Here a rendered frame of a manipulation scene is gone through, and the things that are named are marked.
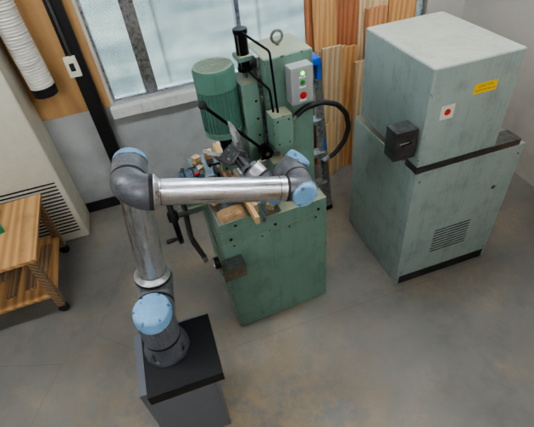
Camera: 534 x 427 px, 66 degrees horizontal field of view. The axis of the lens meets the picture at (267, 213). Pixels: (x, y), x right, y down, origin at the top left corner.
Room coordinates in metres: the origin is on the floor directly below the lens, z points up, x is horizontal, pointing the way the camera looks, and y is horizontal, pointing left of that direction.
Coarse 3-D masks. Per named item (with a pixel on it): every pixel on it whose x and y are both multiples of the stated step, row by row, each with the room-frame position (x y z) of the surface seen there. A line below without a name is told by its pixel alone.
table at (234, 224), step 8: (208, 160) 1.88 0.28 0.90; (216, 160) 1.87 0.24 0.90; (208, 168) 1.80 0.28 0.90; (192, 208) 1.53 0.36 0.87; (200, 208) 1.53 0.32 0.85; (216, 208) 1.47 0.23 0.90; (216, 216) 1.41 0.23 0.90; (248, 216) 1.39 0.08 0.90; (216, 224) 1.40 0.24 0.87; (224, 224) 1.36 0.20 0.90; (232, 224) 1.37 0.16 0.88; (240, 224) 1.38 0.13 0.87; (248, 224) 1.39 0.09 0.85; (224, 232) 1.35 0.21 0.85
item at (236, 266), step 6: (228, 258) 1.40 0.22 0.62; (234, 258) 1.39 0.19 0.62; (240, 258) 1.39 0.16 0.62; (222, 264) 1.36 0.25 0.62; (228, 264) 1.36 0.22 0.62; (234, 264) 1.35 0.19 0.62; (240, 264) 1.35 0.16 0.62; (246, 264) 1.35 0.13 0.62; (222, 270) 1.33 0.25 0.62; (228, 270) 1.32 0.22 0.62; (234, 270) 1.33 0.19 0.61; (240, 270) 1.34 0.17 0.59; (246, 270) 1.34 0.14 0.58; (228, 276) 1.32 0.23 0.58; (234, 276) 1.32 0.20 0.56; (240, 276) 1.33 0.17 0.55
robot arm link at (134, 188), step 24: (120, 168) 1.08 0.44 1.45; (120, 192) 1.01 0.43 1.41; (144, 192) 0.99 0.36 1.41; (168, 192) 1.01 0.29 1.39; (192, 192) 1.01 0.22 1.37; (216, 192) 1.02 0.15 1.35; (240, 192) 1.03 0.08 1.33; (264, 192) 1.04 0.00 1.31; (288, 192) 1.05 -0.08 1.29; (312, 192) 1.05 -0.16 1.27
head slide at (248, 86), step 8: (240, 80) 1.66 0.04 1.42; (248, 80) 1.65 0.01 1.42; (256, 80) 1.64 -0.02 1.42; (240, 88) 1.62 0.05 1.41; (248, 88) 1.63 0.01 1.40; (256, 88) 1.63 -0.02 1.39; (240, 96) 1.64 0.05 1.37; (248, 96) 1.62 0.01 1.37; (256, 96) 1.63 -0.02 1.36; (240, 104) 1.65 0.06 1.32; (248, 104) 1.62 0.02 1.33; (256, 104) 1.63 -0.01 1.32; (248, 112) 1.62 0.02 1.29; (256, 112) 1.63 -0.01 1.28; (248, 120) 1.62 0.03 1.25; (256, 120) 1.63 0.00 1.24; (248, 128) 1.62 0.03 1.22; (256, 128) 1.63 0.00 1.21; (248, 136) 1.62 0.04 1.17; (256, 136) 1.63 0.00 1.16; (248, 144) 1.62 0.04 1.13; (248, 152) 1.63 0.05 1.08; (256, 152) 1.62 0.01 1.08; (256, 160) 1.62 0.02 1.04
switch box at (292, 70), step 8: (288, 64) 1.62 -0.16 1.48; (296, 64) 1.61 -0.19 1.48; (304, 64) 1.60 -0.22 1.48; (312, 64) 1.60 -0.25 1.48; (288, 72) 1.59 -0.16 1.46; (296, 72) 1.58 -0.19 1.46; (304, 72) 1.59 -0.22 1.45; (312, 72) 1.60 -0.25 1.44; (288, 80) 1.60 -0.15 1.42; (296, 80) 1.58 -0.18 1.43; (312, 80) 1.60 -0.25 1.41; (288, 88) 1.60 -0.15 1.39; (296, 88) 1.58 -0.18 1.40; (304, 88) 1.59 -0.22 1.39; (312, 88) 1.60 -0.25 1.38; (288, 96) 1.61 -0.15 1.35; (296, 96) 1.58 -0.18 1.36; (312, 96) 1.60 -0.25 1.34; (296, 104) 1.58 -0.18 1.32
